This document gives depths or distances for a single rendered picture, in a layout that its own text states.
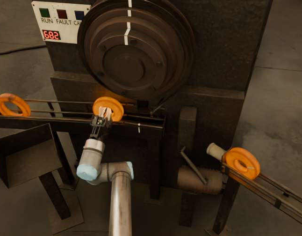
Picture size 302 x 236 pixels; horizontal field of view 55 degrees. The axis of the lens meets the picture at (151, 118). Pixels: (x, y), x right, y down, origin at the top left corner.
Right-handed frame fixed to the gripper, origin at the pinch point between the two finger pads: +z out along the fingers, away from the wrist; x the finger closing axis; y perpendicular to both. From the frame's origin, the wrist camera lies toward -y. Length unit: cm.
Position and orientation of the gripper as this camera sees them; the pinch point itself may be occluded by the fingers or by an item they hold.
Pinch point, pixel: (107, 107)
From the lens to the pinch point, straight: 147.6
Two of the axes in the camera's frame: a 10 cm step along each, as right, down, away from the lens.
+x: -9.8, -1.2, 1.6
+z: 1.8, -8.7, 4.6
